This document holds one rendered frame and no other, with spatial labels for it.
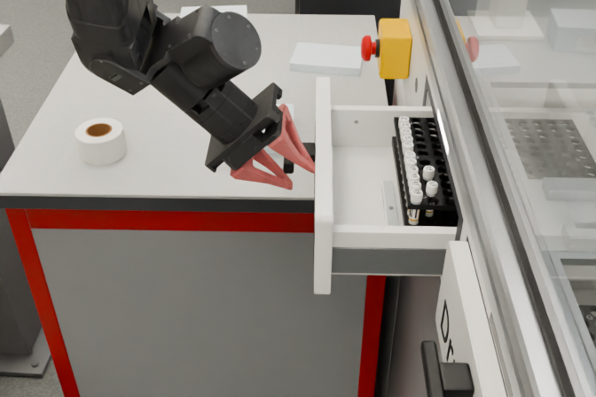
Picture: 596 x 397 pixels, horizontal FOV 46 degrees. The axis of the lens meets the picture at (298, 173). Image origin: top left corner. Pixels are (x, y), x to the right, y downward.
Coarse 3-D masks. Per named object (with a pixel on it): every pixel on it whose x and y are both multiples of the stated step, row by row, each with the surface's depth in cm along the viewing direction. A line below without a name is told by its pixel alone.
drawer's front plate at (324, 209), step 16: (320, 80) 91; (320, 96) 88; (320, 112) 85; (320, 128) 82; (320, 144) 79; (320, 160) 76; (320, 176) 74; (320, 192) 72; (320, 208) 70; (320, 224) 69; (320, 240) 70; (320, 256) 72; (320, 272) 73; (320, 288) 74
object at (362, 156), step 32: (352, 128) 93; (384, 128) 93; (416, 128) 93; (352, 160) 92; (384, 160) 92; (352, 192) 87; (352, 224) 82; (384, 224) 82; (352, 256) 74; (384, 256) 74; (416, 256) 74
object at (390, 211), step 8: (384, 184) 86; (392, 184) 86; (384, 192) 85; (392, 192) 85; (384, 200) 84; (392, 200) 84; (384, 208) 83; (392, 208) 82; (392, 216) 81; (392, 224) 80
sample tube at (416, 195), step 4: (412, 192) 75; (416, 192) 75; (420, 192) 75; (412, 196) 75; (416, 196) 74; (420, 196) 74; (412, 200) 75; (416, 200) 75; (420, 200) 75; (416, 204) 75; (412, 212) 76; (416, 212) 76; (412, 216) 76; (416, 216) 76; (412, 220) 76; (416, 220) 76; (412, 224) 77; (416, 224) 77
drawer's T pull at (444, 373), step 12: (420, 348) 59; (432, 348) 58; (432, 360) 57; (432, 372) 56; (444, 372) 56; (456, 372) 56; (468, 372) 56; (432, 384) 55; (444, 384) 55; (456, 384) 55; (468, 384) 55; (432, 396) 54; (444, 396) 54; (456, 396) 55; (468, 396) 55
